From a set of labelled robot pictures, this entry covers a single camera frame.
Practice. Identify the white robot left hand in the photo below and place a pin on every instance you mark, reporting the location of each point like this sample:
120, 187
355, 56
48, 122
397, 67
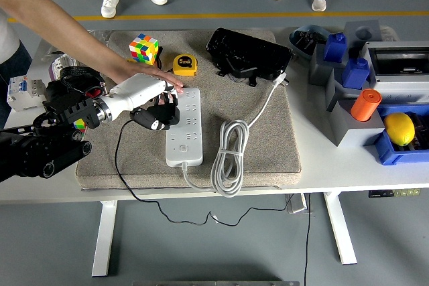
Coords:
140, 91

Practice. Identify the person's right hand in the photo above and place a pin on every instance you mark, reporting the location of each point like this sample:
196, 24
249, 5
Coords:
134, 71

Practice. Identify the white power strip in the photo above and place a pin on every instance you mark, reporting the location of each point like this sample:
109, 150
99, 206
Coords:
184, 145

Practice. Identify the person's right forearm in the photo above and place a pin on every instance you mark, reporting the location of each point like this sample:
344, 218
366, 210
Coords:
73, 36

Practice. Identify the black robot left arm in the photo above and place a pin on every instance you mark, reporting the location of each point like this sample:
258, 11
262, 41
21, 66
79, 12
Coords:
33, 155

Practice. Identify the large colourful puzzle cube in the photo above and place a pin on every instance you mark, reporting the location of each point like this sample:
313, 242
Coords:
144, 48

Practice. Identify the red clip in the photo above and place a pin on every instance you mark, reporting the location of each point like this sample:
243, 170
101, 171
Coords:
93, 91

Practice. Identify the clear plastic parts bag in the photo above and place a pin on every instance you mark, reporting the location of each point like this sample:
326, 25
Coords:
102, 35

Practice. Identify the yellow tape measure marked 5m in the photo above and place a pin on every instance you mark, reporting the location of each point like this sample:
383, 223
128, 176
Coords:
184, 65

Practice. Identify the small colourful puzzle cube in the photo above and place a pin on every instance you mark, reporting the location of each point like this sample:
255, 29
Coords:
80, 124

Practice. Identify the white socket pack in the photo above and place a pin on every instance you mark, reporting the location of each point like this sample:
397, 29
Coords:
58, 68

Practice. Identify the black cloth pouch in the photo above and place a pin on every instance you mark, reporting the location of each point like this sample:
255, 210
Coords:
55, 93

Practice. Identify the white circuit breaker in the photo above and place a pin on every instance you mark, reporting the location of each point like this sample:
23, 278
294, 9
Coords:
20, 93

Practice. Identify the grey-brown mat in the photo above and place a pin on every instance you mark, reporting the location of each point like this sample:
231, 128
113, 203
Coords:
275, 145

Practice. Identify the white table leg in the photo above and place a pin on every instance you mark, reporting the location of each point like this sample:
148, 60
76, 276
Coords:
340, 232
104, 239

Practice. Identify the blue bowl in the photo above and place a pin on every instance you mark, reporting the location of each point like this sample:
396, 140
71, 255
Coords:
300, 52

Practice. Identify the black binder clips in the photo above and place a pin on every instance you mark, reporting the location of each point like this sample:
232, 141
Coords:
306, 43

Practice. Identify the grey block with socket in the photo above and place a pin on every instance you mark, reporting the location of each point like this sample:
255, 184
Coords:
318, 73
355, 137
336, 93

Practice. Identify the blue shape block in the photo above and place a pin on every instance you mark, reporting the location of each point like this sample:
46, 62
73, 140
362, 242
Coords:
335, 48
355, 75

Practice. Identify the orange cylinder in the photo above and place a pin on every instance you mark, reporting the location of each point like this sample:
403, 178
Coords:
365, 105

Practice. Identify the grey electrical box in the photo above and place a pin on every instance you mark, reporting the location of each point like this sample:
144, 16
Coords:
395, 93

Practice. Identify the beige round object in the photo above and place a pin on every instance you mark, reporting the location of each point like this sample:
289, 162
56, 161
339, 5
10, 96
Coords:
388, 33

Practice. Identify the blue plastic bin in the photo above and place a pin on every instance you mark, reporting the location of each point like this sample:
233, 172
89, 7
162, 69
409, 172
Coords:
388, 157

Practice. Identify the yellow lemon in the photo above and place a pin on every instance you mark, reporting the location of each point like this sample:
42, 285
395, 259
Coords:
399, 128

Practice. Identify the black table control panel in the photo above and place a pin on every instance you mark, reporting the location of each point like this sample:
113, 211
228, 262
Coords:
382, 194

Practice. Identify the metal bracket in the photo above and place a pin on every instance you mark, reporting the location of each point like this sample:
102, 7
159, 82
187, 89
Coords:
296, 204

